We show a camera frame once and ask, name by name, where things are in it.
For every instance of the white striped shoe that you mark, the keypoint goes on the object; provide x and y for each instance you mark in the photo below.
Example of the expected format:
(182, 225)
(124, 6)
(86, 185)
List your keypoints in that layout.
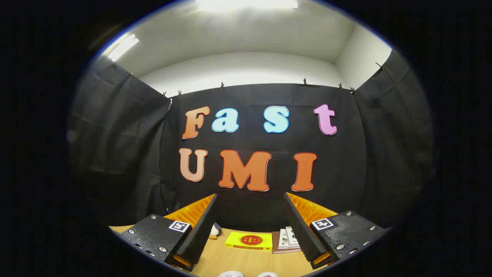
(267, 274)

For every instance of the brown cover book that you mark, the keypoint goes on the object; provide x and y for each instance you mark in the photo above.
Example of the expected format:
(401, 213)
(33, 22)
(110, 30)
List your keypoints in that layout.
(275, 244)

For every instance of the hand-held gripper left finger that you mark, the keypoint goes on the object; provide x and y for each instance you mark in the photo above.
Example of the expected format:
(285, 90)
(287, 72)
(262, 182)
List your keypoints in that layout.
(201, 231)

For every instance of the white paperback book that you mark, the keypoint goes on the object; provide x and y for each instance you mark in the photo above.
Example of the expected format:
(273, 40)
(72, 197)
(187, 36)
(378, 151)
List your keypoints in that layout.
(283, 240)

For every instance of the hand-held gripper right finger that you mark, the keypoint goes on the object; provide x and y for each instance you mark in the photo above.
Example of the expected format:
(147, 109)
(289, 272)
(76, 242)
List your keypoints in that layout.
(300, 231)

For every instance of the yellow book with red circle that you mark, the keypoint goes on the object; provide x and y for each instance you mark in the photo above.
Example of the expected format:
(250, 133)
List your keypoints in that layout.
(248, 240)

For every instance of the ceiling light panel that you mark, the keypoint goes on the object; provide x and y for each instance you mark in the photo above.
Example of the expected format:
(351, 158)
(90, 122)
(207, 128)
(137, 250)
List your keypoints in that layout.
(122, 47)

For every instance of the white canvas shoe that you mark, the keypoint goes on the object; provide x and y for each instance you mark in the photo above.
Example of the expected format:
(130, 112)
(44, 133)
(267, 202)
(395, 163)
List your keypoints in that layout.
(230, 274)

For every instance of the penguin plush toy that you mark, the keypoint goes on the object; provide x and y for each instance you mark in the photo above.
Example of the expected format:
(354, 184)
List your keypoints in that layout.
(216, 231)

